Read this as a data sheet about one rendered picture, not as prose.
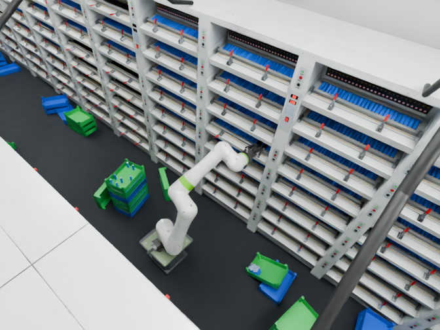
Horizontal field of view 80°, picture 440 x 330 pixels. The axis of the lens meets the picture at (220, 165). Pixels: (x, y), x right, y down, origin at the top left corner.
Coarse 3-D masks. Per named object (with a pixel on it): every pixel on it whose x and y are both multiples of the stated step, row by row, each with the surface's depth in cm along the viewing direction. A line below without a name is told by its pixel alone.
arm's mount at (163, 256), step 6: (156, 234) 220; (144, 240) 216; (150, 240) 216; (186, 240) 219; (144, 246) 213; (150, 246) 213; (156, 252) 210; (162, 252) 210; (156, 258) 207; (162, 258) 207; (168, 258) 208; (162, 264) 204
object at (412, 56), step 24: (216, 0) 181; (240, 0) 186; (264, 0) 191; (288, 24) 160; (312, 24) 164; (336, 24) 168; (360, 48) 143; (384, 48) 146; (408, 48) 149; (432, 48) 152; (432, 72) 130
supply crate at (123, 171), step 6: (120, 168) 248; (126, 168) 252; (138, 168) 253; (120, 174) 247; (126, 174) 247; (132, 174) 248; (138, 174) 243; (108, 180) 237; (114, 180) 241; (126, 180) 243; (132, 180) 237; (114, 186) 232; (120, 186) 238; (126, 186) 232
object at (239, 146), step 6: (210, 120) 220; (204, 126) 219; (210, 126) 220; (210, 132) 221; (216, 132) 217; (222, 138) 214; (228, 138) 213; (234, 144) 209; (240, 144) 209; (240, 150) 209; (264, 156) 201; (264, 162) 199
